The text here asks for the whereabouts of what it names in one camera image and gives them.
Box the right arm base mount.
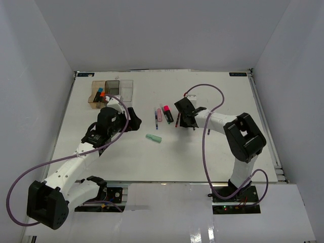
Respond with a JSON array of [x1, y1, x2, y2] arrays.
[[207, 186, 261, 215]]

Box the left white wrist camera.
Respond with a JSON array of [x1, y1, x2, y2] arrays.
[[104, 95, 126, 113]]

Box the green cap black highlighter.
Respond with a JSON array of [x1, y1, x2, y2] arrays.
[[179, 117, 185, 127]]

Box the blue table label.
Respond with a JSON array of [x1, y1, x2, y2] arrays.
[[77, 72, 95, 77], [229, 72, 247, 77]]

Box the green pen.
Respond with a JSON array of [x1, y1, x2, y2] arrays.
[[160, 104, 170, 124]]

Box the left blue table label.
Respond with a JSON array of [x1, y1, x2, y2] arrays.
[[77, 72, 95, 77]]

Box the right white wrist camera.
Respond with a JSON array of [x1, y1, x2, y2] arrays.
[[184, 94, 197, 107]]

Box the amber transparent container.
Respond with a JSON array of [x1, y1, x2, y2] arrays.
[[88, 80, 106, 109]]

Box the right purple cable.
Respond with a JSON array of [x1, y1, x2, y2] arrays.
[[184, 84, 269, 203]]

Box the clear transparent container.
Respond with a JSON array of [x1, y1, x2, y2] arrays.
[[119, 80, 133, 107]]

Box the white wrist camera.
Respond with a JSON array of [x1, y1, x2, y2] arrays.
[[104, 95, 126, 113], [184, 94, 197, 107]]

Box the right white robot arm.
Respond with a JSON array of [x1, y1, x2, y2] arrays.
[[175, 97, 266, 202]]

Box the mint green correction tape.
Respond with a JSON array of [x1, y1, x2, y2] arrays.
[[145, 134, 162, 143]]

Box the pink cap black highlighter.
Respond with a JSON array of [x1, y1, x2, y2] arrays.
[[164, 105, 174, 123]]

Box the blue pen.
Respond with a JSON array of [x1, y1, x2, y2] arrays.
[[154, 108, 158, 130]]

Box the blue cap black highlighter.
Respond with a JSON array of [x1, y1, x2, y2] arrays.
[[93, 88, 103, 103]]

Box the orange cap black highlighter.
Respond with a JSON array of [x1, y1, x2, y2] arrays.
[[98, 92, 105, 103]]

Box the right blue table label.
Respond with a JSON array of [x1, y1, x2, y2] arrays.
[[229, 72, 247, 77]]

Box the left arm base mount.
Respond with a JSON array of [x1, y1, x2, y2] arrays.
[[74, 187, 126, 213]]

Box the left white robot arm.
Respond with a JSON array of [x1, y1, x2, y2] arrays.
[[27, 107, 142, 230]]

